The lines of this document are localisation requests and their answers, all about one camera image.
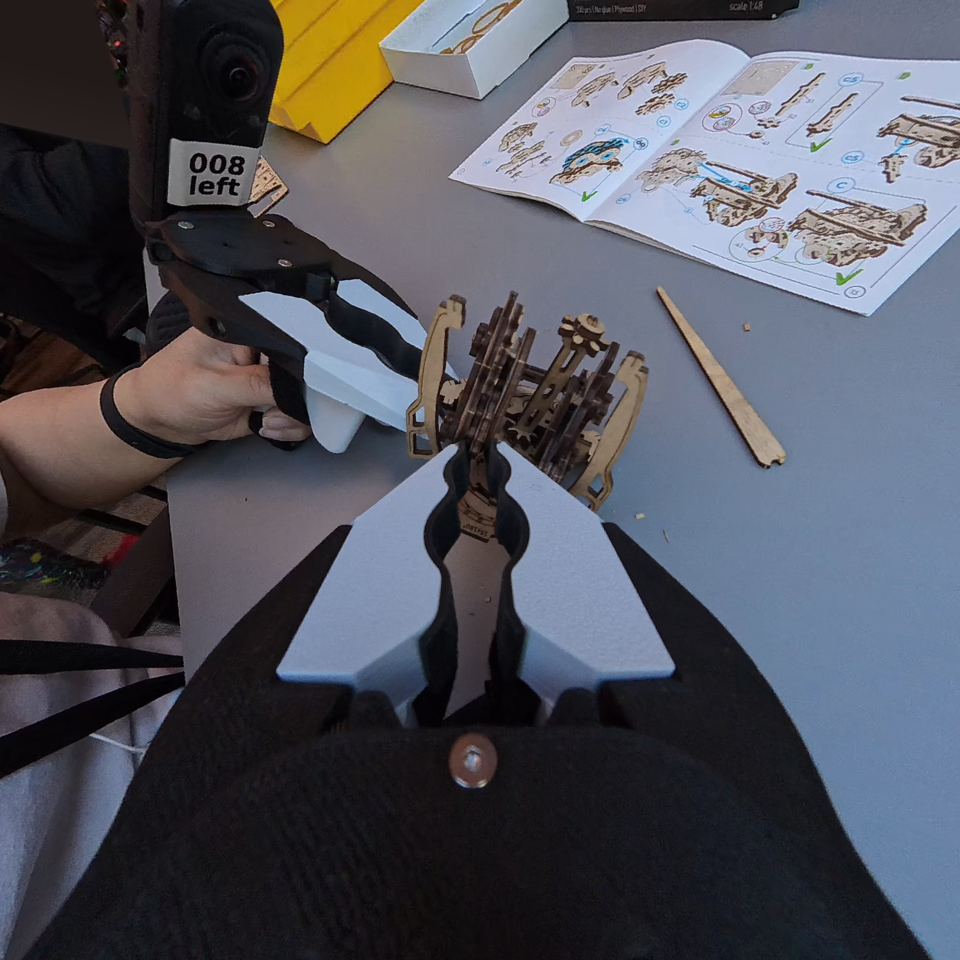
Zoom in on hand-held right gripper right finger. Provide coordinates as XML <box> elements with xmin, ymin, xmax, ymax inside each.
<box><xmin>487</xmin><ymin>442</ymin><xmax>676</xmax><ymax>725</ymax></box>

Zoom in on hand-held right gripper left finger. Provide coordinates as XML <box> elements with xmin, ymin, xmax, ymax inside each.
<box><xmin>276</xmin><ymin>442</ymin><xmax>470</xmax><ymax>727</ymax></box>

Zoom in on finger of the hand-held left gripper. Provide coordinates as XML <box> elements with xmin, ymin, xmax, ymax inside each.
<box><xmin>328</xmin><ymin>277</ymin><xmax>436</xmax><ymax>378</ymax></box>
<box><xmin>238</xmin><ymin>292</ymin><xmax>460</xmax><ymax>456</ymax></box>

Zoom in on wooden gear model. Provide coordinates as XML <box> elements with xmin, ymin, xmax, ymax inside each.
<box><xmin>405</xmin><ymin>291</ymin><xmax>651</xmax><ymax>552</ymax></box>

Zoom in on person's left forearm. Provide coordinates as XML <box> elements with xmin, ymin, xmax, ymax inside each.
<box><xmin>0</xmin><ymin>375</ymin><xmax>181</xmax><ymax>543</ymax></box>

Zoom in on light wooden parts sheet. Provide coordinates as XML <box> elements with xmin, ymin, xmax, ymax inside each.
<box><xmin>438</xmin><ymin>0</ymin><xmax>526</xmax><ymax>55</ymax></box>

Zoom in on person's left hand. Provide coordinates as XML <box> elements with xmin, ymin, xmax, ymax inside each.
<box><xmin>112</xmin><ymin>326</ymin><xmax>314</xmax><ymax>449</ymax></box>

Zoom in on small laser-cut wooden sheet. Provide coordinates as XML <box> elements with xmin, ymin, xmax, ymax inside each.
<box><xmin>247</xmin><ymin>157</ymin><xmax>291</xmax><ymax>220</ymax></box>

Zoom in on yellow plastic bin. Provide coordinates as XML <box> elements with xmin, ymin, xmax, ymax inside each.
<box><xmin>268</xmin><ymin>0</ymin><xmax>425</xmax><ymax>145</ymax></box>

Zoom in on dark cloth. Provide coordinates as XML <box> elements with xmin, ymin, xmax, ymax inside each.
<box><xmin>0</xmin><ymin>123</ymin><xmax>162</xmax><ymax>354</ymax></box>

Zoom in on black wristband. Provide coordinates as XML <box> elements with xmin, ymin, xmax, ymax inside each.
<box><xmin>99</xmin><ymin>363</ymin><xmax>205</xmax><ymax>460</ymax></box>

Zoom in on white cardboard box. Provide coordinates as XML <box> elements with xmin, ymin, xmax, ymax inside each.
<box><xmin>378</xmin><ymin>0</ymin><xmax>570</xmax><ymax>100</ymax></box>

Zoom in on pointed wooden stick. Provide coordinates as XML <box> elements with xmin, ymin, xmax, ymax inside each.
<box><xmin>656</xmin><ymin>285</ymin><xmax>787</xmax><ymax>470</ymax></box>

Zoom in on instruction booklet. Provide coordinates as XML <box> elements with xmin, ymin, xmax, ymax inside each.
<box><xmin>448</xmin><ymin>39</ymin><xmax>960</xmax><ymax>318</ymax></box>

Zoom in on person's light grey trousers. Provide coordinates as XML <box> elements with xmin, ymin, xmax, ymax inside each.
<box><xmin>0</xmin><ymin>592</ymin><xmax>189</xmax><ymax>960</ymax></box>

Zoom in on black product box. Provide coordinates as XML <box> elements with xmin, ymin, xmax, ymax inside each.
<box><xmin>567</xmin><ymin>0</ymin><xmax>801</xmax><ymax>22</ymax></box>

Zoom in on black strap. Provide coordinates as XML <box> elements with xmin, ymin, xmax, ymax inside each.
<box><xmin>0</xmin><ymin>671</ymin><xmax>187</xmax><ymax>780</ymax></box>
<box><xmin>0</xmin><ymin>637</ymin><xmax>186</xmax><ymax>676</ymax></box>

